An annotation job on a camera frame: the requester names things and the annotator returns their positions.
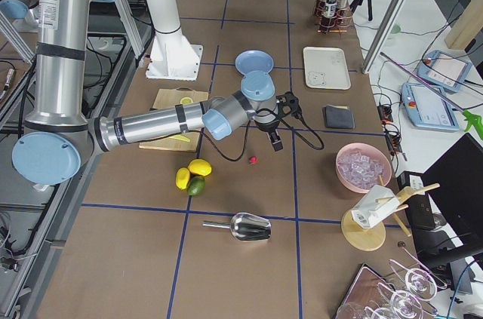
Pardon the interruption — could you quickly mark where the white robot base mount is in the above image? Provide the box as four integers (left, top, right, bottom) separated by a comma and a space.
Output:
146, 0, 203, 81

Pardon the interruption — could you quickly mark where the white paper carton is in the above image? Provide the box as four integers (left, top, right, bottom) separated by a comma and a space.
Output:
351, 185, 400, 229

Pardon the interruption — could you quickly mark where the wooden stand round base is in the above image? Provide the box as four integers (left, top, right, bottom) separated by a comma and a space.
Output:
341, 183, 440, 251

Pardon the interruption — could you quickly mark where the blue teach pendant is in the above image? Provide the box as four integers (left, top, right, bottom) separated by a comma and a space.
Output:
417, 50, 472, 93
401, 82, 460, 131

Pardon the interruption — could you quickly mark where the blue teach pendant far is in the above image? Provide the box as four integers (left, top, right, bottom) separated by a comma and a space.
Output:
417, 50, 472, 93

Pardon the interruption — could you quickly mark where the green lime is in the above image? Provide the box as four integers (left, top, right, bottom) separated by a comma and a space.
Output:
186, 176, 205, 196

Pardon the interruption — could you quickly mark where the green bowl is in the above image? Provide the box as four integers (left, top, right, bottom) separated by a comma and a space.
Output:
390, 23, 401, 35

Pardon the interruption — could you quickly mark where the grey folded cloth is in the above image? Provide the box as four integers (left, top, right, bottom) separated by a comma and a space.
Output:
322, 105, 355, 129

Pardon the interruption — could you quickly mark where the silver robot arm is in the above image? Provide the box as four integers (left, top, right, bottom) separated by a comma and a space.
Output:
11, 0, 301, 186
1, 0, 39, 32

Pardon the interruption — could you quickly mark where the yellow plastic knife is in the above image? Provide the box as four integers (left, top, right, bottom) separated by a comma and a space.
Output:
169, 134, 191, 143

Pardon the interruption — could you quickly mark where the steel ice scoop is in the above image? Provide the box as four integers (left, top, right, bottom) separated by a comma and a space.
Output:
202, 213, 272, 242

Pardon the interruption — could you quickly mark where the pink bowl with ice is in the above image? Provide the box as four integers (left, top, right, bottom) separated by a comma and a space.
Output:
335, 143, 392, 193

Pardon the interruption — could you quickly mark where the blue round plate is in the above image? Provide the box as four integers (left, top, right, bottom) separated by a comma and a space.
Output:
235, 50, 274, 75

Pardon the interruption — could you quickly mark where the copper wire bottle rack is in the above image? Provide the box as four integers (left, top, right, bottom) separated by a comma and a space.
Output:
314, 0, 352, 34

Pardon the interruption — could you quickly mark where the red strawberry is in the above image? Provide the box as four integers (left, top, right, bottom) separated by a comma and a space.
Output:
248, 156, 258, 164

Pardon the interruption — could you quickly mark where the large yellow lemon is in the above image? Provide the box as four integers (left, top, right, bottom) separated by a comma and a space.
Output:
188, 158, 212, 176

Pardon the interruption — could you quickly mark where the wine glass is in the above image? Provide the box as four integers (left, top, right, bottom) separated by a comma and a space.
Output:
389, 250, 448, 302

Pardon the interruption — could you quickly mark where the blue teach pendant near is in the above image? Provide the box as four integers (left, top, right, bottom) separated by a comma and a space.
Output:
401, 82, 460, 131

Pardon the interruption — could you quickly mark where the wooden cutting board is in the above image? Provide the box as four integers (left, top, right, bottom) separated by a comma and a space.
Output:
137, 87, 210, 154

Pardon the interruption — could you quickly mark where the lemon half slice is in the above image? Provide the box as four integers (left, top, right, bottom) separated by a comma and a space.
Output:
180, 97, 193, 105

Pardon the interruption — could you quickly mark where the black monitor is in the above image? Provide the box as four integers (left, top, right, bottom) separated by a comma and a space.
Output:
420, 133, 482, 268

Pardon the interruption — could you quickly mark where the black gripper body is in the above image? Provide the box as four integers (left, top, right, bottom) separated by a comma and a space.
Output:
254, 91, 302, 133

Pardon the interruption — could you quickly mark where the tea bottle middle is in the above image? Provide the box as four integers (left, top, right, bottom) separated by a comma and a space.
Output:
323, 0, 337, 29

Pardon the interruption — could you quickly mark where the cream bear serving tray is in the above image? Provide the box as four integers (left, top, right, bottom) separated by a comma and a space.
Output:
303, 47, 351, 90

